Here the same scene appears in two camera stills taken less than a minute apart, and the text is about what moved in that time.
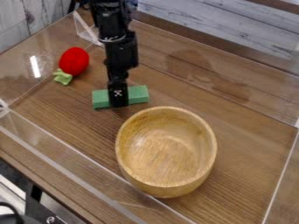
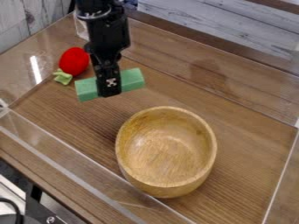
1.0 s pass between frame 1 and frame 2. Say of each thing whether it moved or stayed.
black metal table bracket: stayed
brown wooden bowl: stayed
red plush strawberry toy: stayed
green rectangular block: moved
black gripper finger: moved
